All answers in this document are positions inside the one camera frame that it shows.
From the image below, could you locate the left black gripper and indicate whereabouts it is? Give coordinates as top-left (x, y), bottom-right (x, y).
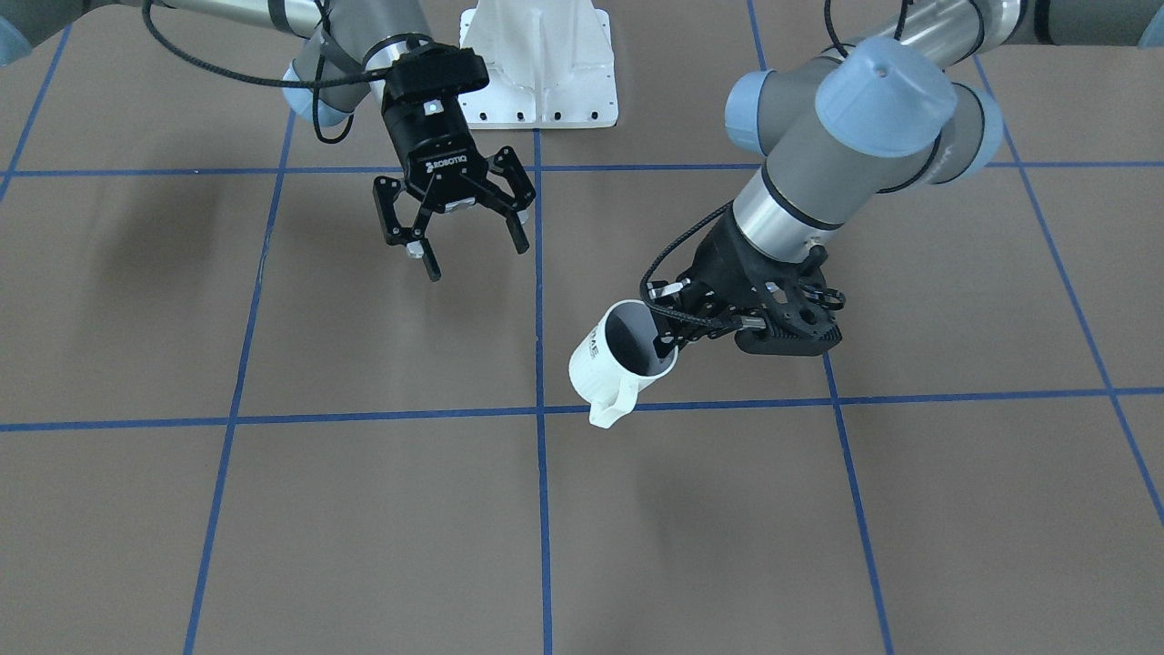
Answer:
top-left (650, 205), bottom-right (810, 362)

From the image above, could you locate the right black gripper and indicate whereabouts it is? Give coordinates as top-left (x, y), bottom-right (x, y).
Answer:
top-left (372, 94), bottom-right (535, 282)

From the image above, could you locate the white ribbed HOME mug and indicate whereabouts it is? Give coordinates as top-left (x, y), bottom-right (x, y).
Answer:
top-left (568, 299), bottom-right (677, 428)

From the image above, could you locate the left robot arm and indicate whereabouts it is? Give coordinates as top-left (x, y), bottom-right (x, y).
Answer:
top-left (640, 1), bottom-right (1161, 358)

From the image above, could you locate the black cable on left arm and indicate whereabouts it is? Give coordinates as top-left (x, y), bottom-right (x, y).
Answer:
top-left (639, 202), bottom-right (747, 333)

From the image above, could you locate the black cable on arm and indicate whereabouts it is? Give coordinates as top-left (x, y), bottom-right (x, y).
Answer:
top-left (639, 202), bottom-right (747, 333)
top-left (141, 0), bottom-right (402, 145)

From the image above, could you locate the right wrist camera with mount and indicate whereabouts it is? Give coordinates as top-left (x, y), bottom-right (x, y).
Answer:
top-left (382, 43), bottom-right (489, 106)

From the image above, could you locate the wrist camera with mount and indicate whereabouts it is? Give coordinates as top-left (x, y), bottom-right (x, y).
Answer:
top-left (382, 43), bottom-right (489, 106)
top-left (733, 244), bottom-right (847, 357)

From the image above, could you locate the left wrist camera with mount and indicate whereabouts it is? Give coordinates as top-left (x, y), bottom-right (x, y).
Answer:
top-left (733, 244), bottom-right (847, 357)

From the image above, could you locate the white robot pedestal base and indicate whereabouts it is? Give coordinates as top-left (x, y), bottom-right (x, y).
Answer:
top-left (460, 1), bottom-right (619, 130)

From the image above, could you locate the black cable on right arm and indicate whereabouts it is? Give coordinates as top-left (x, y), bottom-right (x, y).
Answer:
top-left (141, 0), bottom-right (402, 145)

